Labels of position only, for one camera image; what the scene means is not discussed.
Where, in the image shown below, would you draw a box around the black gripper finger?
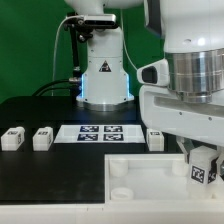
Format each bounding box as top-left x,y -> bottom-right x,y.
216,146 -> 224,179
176,136 -> 194,163

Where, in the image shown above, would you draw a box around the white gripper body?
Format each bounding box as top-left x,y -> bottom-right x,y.
137,59 -> 224,147

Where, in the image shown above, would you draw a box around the white square tabletop part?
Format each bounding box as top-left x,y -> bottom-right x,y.
105,154 -> 224,203

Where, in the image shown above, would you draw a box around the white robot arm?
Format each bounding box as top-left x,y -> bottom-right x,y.
64,0 -> 224,147

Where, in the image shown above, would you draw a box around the white sheet with AprilTags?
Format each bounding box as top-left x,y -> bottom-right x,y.
54,125 -> 145,143

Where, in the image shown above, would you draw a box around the black base cables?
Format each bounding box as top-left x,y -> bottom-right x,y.
32,77 -> 83,97

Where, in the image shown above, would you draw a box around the white cable behind robot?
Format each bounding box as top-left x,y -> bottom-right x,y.
120,9 -> 139,73

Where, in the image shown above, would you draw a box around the black camera on mount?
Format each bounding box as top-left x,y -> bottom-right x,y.
77,14 -> 117,29

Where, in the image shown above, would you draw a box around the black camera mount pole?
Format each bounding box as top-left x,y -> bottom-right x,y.
64,19 -> 81,77

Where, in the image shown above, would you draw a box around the white camera cable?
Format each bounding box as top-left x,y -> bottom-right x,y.
51,16 -> 79,97

